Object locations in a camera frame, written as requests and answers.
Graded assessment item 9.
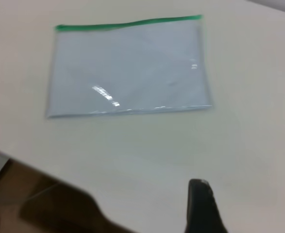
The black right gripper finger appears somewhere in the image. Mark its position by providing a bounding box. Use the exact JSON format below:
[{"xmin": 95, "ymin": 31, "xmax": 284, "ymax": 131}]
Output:
[{"xmin": 184, "ymin": 179, "xmax": 229, "ymax": 233}]

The clear plastic bag green zipper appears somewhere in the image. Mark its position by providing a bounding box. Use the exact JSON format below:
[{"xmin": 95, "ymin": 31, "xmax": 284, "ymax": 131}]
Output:
[{"xmin": 44, "ymin": 14, "xmax": 215, "ymax": 119}]

